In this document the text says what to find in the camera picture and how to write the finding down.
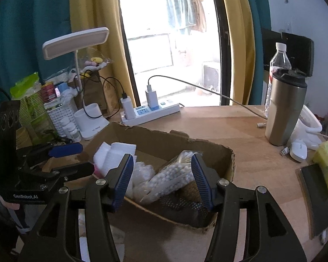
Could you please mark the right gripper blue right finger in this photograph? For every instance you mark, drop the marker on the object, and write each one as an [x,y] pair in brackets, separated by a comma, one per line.
[269,235]

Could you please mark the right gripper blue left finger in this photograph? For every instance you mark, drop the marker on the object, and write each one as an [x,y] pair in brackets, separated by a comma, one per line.
[55,236]

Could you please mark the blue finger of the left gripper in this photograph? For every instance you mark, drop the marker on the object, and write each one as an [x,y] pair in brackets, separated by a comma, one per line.
[49,150]

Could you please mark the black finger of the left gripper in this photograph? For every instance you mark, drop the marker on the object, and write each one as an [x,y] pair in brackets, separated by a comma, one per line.
[66,173]

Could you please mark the white towel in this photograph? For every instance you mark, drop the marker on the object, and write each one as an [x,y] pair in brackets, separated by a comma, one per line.
[109,156]

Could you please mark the dark grey dotted socks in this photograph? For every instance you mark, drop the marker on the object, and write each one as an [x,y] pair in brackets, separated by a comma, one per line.
[179,209]

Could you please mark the white fluffy plastic bag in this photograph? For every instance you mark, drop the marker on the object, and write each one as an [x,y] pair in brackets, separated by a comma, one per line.
[139,185]

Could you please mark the person's left hand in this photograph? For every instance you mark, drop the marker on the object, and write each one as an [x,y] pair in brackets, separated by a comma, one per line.
[12,206]

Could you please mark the white pill bottle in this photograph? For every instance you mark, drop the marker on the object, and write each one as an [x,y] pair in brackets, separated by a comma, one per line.
[64,123]
[74,133]

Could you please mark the green paper cup package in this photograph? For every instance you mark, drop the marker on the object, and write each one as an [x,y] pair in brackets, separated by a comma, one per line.
[32,114]

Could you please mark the white perforated basket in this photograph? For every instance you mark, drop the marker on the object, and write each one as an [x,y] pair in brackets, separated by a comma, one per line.
[56,110]

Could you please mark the white desk lamp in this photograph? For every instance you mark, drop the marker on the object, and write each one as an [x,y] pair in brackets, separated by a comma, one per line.
[89,118]

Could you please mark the black smartphone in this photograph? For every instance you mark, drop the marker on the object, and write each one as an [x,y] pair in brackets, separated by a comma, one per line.
[316,194]

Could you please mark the red can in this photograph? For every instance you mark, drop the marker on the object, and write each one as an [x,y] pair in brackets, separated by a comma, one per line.
[48,92]

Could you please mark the white computer mouse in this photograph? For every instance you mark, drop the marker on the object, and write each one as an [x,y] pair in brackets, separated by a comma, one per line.
[298,150]

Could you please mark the white power strip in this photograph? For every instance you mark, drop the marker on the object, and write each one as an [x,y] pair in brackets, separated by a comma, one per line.
[144,113]

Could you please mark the plush toys in bag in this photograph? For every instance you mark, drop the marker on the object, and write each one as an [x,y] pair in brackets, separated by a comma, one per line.
[96,64]

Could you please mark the brown cardboard box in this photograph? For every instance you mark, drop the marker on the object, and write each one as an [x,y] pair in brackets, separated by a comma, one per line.
[158,148]

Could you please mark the white lidded container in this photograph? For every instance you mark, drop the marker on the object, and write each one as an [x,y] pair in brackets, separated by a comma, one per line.
[307,129]

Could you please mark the steel travel tumbler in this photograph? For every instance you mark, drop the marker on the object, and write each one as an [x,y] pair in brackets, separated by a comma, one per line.
[287,97]

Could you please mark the clear water bottle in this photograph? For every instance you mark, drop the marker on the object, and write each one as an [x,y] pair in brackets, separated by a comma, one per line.
[279,61]

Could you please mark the black monitor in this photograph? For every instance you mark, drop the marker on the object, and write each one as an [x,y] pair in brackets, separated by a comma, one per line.
[300,50]

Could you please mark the white charger with black cable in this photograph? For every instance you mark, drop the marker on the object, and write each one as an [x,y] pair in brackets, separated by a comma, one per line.
[128,106]

